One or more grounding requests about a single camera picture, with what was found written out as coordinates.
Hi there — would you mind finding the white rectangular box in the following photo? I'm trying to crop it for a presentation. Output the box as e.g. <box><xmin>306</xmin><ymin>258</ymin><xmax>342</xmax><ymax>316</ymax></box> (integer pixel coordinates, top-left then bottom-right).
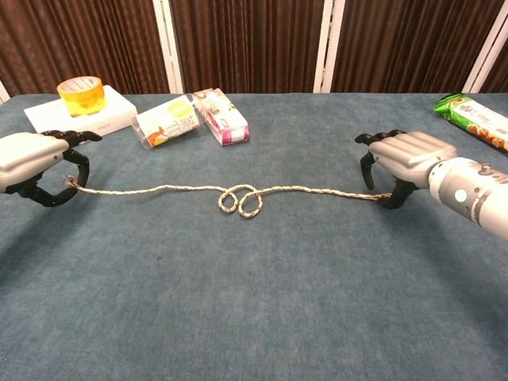
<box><xmin>23</xmin><ymin>84</ymin><xmax>139</xmax><ymax>138</ymax></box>

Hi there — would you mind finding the brown pleated folding screen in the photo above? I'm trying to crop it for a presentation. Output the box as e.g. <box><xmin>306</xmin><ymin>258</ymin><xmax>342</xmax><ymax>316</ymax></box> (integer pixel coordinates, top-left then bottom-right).
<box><xmin>0</xmin><ymin>0</ymin><xmax>508</xmax><ymax>105</ymax></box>

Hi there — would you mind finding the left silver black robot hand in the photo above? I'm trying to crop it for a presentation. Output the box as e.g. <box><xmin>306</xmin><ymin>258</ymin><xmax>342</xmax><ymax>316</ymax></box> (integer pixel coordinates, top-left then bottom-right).
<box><xmin>0</xmin><ymin>129</ymin><xmax>103</xmax><ymax>209</ymax></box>

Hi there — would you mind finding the green snack bag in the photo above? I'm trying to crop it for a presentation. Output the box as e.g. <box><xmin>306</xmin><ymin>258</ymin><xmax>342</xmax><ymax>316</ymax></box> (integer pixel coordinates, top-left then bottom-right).
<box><xmin>432</xmin><ymin>93</ymin><xmax>508</xmax><ymax>154</ymax></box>

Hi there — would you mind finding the yellow tape roll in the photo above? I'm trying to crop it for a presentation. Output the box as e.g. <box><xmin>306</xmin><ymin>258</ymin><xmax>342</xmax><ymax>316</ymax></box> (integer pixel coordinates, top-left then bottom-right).
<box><xmin>56</xmin><ymin>78</ymin><xmax>109</xmax><ymax>117</ymax></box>

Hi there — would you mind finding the pink floral tissue pack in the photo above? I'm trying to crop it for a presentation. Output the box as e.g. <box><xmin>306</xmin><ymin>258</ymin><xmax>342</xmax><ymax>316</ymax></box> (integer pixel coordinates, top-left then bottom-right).
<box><xmin>191</xmin><ymin>87</ymin><xmax>251</xmax><ymax>147</ymax></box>

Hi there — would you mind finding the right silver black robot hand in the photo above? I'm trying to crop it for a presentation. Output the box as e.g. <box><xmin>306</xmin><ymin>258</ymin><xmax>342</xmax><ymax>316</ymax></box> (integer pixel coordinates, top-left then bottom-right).
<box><xmin>353</xmin><ymin>129</ymin><xmax>459</xmax><ymax>210</ymax></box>

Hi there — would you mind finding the beige braided rope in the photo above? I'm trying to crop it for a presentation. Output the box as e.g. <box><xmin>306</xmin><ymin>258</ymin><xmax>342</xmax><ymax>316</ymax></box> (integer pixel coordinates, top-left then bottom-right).
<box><xmin>63</xmin><ymin>175</ymin><xmax>394</xmax><ymax>218</ymax></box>

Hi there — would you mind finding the blue table cloth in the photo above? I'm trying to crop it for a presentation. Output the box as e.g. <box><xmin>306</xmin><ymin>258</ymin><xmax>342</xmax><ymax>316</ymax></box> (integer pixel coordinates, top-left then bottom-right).
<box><xmin>0</xmin><ymin>92</ymin><xmax>508</xmax><ymax>381</ymax></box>

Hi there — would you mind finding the white orange tea carton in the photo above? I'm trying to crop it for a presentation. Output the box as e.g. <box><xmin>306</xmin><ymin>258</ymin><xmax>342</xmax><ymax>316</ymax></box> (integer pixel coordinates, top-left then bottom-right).
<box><xmin>132</xmin><ymin>94</ymin><xmax>205</xmax><ymax>149</ymax></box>

